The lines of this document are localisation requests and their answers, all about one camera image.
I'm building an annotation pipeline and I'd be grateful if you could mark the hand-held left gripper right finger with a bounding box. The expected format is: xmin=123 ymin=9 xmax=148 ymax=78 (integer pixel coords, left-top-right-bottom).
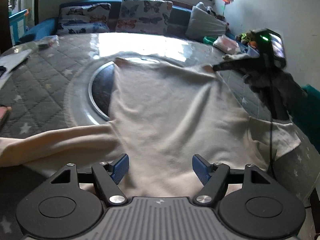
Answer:
xmin=192 ymin=154 xmax=272 ymax=205

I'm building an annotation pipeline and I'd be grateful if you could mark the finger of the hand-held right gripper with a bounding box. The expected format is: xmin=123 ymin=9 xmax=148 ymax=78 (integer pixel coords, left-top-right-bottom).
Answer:
xmin=212 ymin=57 xmax=260 ymax=72

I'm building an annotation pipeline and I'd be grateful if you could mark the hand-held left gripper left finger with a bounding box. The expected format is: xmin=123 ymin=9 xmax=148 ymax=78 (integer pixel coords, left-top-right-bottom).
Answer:
xmin=50 ymin=154 xmax=130 ymax=205

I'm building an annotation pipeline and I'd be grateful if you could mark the cream long-sleeve top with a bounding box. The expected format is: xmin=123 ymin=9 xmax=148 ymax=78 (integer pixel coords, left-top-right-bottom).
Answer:
xmin=0 ymin=57 xmax=302 ymax=198

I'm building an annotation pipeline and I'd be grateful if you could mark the pink white plastic bag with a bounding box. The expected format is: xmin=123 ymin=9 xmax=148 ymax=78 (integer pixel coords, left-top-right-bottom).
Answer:
xmin=212 ymin=35 xmax=241 ymax=55

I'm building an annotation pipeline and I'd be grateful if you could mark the brown teddy bear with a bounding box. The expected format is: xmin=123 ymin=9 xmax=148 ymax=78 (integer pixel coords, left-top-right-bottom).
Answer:
xmin=236 ymin=30 xmax=258 ymax=48

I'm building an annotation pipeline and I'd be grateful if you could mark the grey pillow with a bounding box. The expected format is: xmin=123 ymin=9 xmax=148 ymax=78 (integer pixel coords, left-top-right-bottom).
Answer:
xmin=185 ymin=5 xmax=227 ymax=40

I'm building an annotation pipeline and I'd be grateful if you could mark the black white plush toy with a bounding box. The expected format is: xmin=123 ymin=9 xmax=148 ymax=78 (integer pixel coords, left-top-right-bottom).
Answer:
xmin=196 ymin=2 xmax=225 ymax=22

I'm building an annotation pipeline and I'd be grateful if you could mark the blue sofa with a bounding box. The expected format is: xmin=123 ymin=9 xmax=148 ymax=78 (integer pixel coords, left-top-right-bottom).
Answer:
xmin=19 ymin=0 xmax=240 ymax=43

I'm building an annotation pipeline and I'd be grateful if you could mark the round black induction cooker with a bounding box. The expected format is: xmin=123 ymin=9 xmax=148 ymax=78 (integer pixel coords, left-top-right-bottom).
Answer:
xmin=87 ymin=57 xmax=165 ymax=122

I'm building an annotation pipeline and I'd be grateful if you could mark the butterfly print pillow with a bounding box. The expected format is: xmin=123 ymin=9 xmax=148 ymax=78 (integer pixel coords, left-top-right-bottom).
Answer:
xmin=115 ymin=0 xmax=173 ymax=34
xmin=57 ymin=2 xmax=112 ymax=35

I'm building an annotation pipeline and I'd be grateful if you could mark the smartphone with pink screen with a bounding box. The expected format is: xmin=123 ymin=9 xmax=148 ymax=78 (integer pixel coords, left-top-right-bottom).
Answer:
xmin=0 ymin=106 xmax=12 ymax=129

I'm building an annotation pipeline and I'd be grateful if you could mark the small clear plastic box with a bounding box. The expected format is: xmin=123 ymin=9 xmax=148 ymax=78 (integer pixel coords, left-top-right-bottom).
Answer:
xmin=36 ymin=35 xmax=60 ymax=48

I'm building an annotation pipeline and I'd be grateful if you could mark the white paper sheet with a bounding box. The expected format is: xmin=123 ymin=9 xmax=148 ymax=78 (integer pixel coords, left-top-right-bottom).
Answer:
xmin=0 ymin=49 xmax=33 ymax=88

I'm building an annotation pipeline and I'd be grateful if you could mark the blue cabinet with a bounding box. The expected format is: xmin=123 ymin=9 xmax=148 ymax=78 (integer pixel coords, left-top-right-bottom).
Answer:
xmin=9 ymin=9 xmax=33 ymax=45

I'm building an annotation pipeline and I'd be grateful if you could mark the black cable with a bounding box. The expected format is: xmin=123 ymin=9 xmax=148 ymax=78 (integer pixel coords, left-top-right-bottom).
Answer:
xmin=269 ymin=90 xmax=275 ymax=180

